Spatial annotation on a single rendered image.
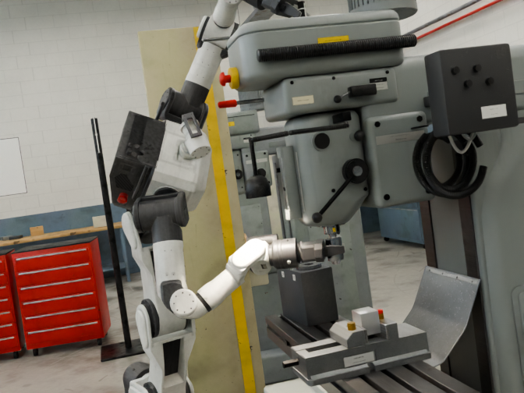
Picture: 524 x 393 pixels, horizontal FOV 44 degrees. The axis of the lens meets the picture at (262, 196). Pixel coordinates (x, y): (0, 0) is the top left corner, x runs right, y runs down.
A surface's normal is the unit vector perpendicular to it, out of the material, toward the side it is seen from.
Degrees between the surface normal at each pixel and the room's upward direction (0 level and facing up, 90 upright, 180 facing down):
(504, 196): 90
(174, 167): 59
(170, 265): 74
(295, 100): 90
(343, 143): 90
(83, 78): 90
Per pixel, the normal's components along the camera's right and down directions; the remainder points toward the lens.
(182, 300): 0.09, -0.25
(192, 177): 0.38, -0.54
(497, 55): 0.24, 0.02
